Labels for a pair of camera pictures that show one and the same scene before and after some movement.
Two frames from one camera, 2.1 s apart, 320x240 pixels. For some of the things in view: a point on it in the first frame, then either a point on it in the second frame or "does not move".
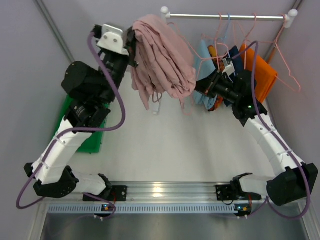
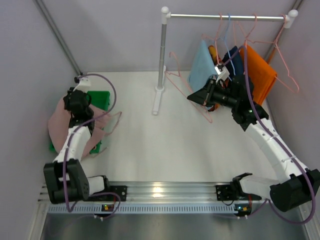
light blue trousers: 204,66 does not move
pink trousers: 165,61 to 59,121
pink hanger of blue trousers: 216,35 does not move
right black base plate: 234,192 does not move
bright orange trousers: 265,74 does not move
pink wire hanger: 216,46 to 167,73
